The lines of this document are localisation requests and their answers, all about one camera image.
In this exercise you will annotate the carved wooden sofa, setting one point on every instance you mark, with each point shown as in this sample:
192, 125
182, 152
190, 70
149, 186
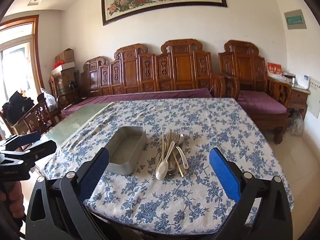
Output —
150, 72

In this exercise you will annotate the metal spoon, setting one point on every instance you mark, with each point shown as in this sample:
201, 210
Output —
171, 172

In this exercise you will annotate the clear plastic bag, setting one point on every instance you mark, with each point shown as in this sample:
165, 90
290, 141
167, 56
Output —
48, 102

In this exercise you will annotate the person's left hand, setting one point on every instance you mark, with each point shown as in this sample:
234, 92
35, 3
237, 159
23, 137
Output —
16, 202

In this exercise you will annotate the black bag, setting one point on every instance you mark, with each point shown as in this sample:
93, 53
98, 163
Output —
17, 105

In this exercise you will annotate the grey metal tray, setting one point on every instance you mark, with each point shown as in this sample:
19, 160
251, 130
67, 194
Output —
120, 168

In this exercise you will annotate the grey wall panel box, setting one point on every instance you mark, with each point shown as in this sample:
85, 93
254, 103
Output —
295, 19

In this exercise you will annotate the white spoon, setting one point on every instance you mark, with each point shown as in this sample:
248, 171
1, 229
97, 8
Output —
182, 156

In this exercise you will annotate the carved wooden armchair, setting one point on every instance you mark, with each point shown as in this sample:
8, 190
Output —
247, 67

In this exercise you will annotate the wooden door frame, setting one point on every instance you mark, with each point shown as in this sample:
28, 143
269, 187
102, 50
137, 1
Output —
36, 55

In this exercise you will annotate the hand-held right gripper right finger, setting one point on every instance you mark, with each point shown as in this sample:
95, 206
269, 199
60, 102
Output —
223, 172

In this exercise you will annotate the wooden chair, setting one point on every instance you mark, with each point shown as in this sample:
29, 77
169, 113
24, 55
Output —
37, 120

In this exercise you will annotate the brown wooden chopstick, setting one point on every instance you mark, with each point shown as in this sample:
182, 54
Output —
179, 167

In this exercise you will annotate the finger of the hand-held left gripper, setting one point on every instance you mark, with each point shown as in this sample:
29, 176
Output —
40, 151
25, 138

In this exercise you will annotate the purple armchair cushion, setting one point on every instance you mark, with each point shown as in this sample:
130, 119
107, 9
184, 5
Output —
260, 102

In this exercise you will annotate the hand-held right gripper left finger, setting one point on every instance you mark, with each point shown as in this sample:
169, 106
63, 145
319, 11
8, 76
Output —
95, 172

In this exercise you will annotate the wooden side table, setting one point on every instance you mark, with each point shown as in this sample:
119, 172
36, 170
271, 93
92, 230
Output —
298, 97

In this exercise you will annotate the white plastic bag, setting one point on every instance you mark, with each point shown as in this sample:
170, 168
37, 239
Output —
296, 123

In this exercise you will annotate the white cardboard box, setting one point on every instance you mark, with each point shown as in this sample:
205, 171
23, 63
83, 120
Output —
63, 67

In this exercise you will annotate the brown cardboard box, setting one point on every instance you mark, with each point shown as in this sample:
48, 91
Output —
65, 55

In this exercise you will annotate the purple sofa cushion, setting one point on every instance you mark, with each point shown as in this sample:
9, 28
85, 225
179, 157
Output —
137, 95

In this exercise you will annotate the red box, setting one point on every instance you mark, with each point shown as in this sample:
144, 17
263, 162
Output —
274, 68

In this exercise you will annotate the cream spoon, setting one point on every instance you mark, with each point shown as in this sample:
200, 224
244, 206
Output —
161, 171
181, 138

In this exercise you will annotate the blue floral tablecloth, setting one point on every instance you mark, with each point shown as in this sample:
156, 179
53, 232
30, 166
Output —
200, 130

